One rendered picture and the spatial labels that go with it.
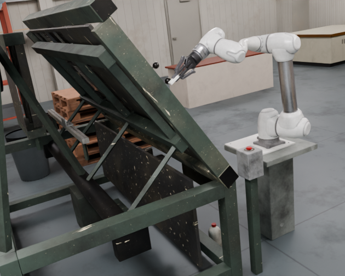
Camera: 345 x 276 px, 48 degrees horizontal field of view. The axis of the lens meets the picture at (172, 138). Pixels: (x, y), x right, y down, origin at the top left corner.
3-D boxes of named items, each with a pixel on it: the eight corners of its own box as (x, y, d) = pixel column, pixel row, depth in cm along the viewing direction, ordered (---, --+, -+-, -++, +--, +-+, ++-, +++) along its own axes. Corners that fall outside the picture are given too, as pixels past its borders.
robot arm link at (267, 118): (265, 132, 308) (263, 105, 301) (286, 134, 296) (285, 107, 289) (253, 138, 297) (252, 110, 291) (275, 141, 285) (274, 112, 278)
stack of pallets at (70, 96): (138, 130, 641) (130, 75, 612) (164, 142, 566) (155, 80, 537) (61, 151, 584) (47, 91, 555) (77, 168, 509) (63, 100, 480)
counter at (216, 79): (274, 86, 829) (272, 50, 805) (187, 109, 735) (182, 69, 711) (252, 83, 889) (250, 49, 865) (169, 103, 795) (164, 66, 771)
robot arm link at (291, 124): (286, 130, 296) (314, 134, 280) (276, 140, 286) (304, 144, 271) (274, 30, 264) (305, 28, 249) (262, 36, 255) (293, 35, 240)
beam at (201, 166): (228, 189, 236) (239, 176, 238) (218, 177, 231) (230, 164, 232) (109, 121, 425) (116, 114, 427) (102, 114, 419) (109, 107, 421)
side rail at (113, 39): (217, 177, 231) (229, 164, 233) (93, 31, 177) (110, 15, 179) (212, 174, 236) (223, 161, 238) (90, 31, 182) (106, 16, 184)
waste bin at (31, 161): (52, 165, 533) (42, 124, 514) (55, 176, 491) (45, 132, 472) (16, 173, 518) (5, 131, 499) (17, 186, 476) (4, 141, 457)
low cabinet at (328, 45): (385, 53, 1041) (387, 23, 1016) (331, 67, 950) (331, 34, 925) (332, 51, 1187) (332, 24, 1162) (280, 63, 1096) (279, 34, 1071)
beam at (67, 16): (103, 22, 178) (119, 8, 180) (88, 4, 173) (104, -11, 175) (29, 29, 366) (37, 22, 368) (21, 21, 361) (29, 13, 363)
